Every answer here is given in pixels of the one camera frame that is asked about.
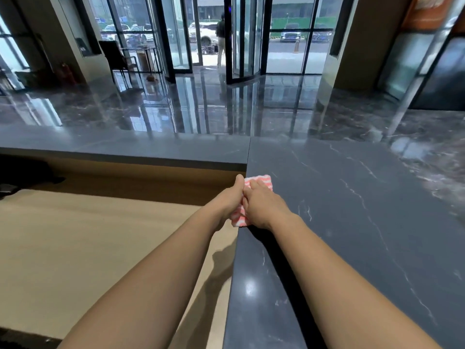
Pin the black object on desk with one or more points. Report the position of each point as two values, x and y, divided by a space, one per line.
21 176

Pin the orange banner sign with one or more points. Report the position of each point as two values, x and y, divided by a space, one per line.
425 12

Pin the person's left forearm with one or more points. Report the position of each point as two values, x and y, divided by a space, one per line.
145 283

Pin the black chair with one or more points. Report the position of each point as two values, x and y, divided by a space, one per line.
115 59

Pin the person's left thumb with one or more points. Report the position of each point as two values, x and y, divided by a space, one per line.
238 183

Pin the glass revolving door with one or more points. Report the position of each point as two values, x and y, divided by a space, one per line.
214 36

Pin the person's right thumb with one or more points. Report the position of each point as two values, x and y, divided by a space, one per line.
246 199

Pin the white car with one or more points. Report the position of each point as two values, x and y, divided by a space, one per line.
203 32

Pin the person's left hand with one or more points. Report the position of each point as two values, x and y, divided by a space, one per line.
226 203

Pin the dark suv car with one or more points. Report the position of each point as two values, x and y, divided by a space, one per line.
290 33

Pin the person's right forearm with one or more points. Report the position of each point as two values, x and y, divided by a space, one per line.
345 287

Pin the red fire extinguisher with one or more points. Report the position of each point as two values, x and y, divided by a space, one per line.
66 73

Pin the person's right hand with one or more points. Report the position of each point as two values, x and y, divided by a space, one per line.
263 208

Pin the glass side table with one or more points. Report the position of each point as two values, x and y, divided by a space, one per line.
143 58

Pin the pink white striped cloth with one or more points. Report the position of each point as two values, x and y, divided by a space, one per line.
262 180

